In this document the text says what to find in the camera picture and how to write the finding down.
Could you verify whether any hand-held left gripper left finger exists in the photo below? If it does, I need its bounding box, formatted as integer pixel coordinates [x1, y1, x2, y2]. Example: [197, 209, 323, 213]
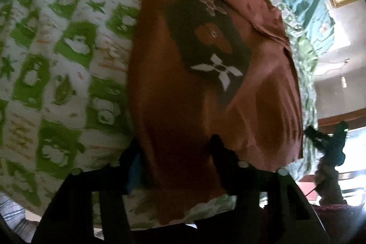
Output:
[31, 139, 148, 244]

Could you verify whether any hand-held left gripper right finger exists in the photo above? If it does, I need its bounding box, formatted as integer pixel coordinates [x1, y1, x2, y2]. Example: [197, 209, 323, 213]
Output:
[194, 134, 329, 244]

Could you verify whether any rust orange printed t-shirt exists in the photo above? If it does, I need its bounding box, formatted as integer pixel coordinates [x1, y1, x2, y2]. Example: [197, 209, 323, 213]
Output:
[128, 0, 304, 226]

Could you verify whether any green and white patterned bedsheet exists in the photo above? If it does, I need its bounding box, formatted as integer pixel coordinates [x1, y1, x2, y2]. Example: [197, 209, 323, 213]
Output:
[0, 0, 321, 231]

